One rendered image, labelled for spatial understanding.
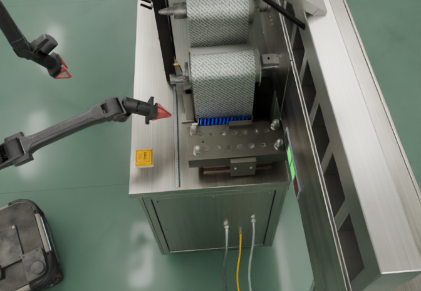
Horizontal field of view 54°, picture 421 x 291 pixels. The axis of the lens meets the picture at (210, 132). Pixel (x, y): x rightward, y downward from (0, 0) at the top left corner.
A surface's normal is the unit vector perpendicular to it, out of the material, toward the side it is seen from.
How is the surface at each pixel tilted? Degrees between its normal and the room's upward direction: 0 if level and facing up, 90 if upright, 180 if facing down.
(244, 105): 90
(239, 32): 92
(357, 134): 0
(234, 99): 90
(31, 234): 0
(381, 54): 0
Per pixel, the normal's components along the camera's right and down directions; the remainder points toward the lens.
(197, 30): 0.07, 0.84
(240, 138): -0.03, -0.56
